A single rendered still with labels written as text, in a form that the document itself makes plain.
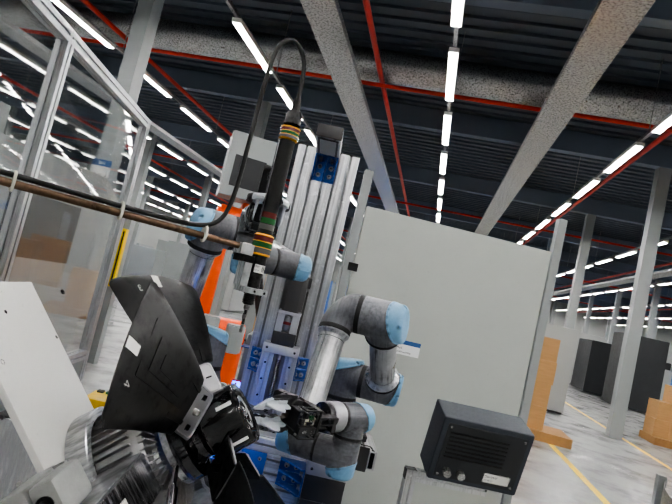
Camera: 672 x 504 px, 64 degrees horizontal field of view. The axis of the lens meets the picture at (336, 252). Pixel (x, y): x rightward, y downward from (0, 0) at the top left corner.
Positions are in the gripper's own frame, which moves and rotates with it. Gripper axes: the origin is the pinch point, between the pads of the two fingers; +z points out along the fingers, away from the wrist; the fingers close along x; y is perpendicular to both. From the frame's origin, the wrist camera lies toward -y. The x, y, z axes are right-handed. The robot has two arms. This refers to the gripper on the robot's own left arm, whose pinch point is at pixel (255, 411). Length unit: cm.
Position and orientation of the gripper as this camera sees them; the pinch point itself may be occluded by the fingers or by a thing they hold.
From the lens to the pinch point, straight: 127.9
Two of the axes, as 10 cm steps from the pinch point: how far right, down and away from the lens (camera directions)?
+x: -3.0, 9.6, 0.0
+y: 6.3, 2.0, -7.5
